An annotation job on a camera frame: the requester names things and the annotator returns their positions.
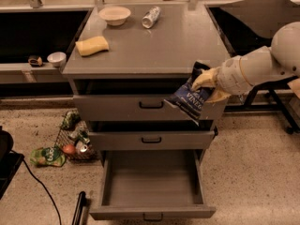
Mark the grey middle drawer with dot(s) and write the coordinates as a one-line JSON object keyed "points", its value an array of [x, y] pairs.
{"points": [[151, 135]]}

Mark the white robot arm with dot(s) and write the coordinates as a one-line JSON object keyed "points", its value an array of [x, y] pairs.
{"points": [[275, 63]]}

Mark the grey drawer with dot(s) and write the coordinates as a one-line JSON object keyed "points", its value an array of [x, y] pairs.
{"points": [[151, 135], [127, 100], [152, 186]]}

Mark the blue chip bag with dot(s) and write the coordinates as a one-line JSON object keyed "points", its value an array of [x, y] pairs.
{"points": [[188, 101]]}

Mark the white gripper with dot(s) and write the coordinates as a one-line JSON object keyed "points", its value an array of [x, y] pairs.
{"points": [[230, 75]]}

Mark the grey bottom drawer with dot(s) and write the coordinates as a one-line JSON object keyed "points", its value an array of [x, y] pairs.
{"points": [[152, 186]]}

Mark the silver can on counter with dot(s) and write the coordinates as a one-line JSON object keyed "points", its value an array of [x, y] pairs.
{"points": [[151, 17]]}

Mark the green chip bag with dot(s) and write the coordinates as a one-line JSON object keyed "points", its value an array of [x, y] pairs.
{"points": [[71, 119]]}

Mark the small white cup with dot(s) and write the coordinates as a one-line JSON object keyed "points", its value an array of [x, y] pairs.
{"points": [[57, 59]]}

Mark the red apple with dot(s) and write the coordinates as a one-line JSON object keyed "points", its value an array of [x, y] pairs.
{"points": [[69, 149]]}

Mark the grey top drawer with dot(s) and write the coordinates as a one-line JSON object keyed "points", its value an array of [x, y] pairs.
{"points": [[127, 100]]}

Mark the grey drawer cabinet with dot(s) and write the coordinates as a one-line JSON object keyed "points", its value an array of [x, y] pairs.
{"points": [[169, 50]]}

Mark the yellow sponge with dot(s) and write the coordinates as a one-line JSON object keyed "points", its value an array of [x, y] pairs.
{"points": [[92, 45]]}

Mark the silver can in basket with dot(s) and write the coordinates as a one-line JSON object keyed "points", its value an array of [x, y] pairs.
{"points": [[81, 147]]}

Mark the beige bowl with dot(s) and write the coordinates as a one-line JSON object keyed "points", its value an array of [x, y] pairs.
{"points": [[114, 16]]}

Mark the wire basket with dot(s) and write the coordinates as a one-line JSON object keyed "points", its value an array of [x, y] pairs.
{"points": [[63, 139]]}

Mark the tape measure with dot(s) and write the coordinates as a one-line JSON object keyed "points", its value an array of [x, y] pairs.
{"points": [[35, 61]]}

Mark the black metal bar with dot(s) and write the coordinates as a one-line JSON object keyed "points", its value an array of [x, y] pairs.
{"points": [[80, 209]]}

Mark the green bottle in basket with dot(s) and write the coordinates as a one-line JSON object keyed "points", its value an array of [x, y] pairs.
{"points": [[79, 135]]}

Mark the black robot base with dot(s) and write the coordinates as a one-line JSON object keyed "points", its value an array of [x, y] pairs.
{"points": [[9, 161]]}

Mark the green snack pouch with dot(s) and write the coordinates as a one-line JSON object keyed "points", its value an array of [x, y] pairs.
{"points": [[49, 156]]}

